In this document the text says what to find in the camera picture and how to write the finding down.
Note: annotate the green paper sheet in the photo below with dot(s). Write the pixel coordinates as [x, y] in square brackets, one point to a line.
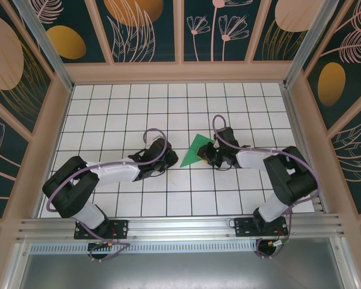
[191, 155]

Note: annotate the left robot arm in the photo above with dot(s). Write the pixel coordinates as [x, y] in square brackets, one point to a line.
[69, 189]

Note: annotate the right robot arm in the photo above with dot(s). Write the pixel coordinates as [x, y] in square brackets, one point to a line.
[288, 177]

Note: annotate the grey metal shelf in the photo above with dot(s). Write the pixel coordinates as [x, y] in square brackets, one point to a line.
[180, 271]

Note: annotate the long aluminium mounting rail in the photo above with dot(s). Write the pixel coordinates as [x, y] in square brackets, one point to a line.
[180, 227]

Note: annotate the aluminium side rail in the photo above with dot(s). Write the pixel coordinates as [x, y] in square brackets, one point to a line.
[294, 120]

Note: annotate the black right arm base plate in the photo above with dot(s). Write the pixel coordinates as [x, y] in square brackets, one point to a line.
[243, 228]

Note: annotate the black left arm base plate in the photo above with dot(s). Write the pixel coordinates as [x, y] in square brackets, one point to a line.
[120, 228]

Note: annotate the aluminium corner post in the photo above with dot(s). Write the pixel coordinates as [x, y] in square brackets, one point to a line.
[49, 51]
[308, 45]

